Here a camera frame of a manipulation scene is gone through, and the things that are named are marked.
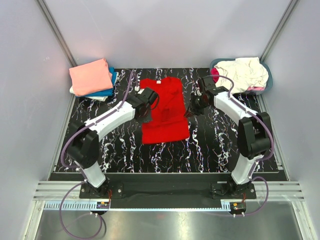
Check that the cream crumpled t shirt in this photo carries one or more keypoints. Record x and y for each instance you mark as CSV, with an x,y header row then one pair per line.
x,y
245,75

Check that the pink garment in basket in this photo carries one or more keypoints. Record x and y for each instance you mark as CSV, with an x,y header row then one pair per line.
x,y
256,89

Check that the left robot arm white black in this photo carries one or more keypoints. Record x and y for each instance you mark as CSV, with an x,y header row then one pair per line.
x,y
83,147

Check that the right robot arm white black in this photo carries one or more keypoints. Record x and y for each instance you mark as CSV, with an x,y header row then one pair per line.
x,y
254,132

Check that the left aluminium corner post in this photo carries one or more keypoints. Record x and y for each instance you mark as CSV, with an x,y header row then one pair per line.
x,y
56,31

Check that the slotted cable duct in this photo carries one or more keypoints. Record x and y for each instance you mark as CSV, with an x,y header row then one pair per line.
x,y
93,205

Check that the folded pink t shirt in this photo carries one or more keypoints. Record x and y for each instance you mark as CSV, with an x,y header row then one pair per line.
x,y
90,77

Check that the magenta garment in basket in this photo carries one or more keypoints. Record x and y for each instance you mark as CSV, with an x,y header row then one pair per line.
x,y
215,74

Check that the red t shirt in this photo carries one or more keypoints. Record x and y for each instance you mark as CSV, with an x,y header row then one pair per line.
x,y
168,122

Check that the right aluminium corner post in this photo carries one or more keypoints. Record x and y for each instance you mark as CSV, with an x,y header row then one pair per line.
x,y
279,28

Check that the aluminium corner post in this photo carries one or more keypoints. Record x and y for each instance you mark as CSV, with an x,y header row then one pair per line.
x,y
279,28
56,31

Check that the folded blue t shirt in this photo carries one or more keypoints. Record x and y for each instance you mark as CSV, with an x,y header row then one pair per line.
x,y
108,89

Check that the folded white t shirt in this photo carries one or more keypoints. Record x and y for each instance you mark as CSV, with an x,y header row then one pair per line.
x,y
98,98

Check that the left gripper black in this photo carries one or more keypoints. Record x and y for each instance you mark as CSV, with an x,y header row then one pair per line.
x,y
147,119

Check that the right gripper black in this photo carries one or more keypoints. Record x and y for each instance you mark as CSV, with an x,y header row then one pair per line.
x,y
192,110

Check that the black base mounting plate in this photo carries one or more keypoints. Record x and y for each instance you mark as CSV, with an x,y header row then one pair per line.
x,y
228,190

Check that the black marbled table mat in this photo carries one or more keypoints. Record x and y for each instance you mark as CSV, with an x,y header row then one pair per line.
x,y
211,147

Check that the aluminium frame rail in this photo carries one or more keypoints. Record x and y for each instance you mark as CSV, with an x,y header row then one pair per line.
x,y
55,190

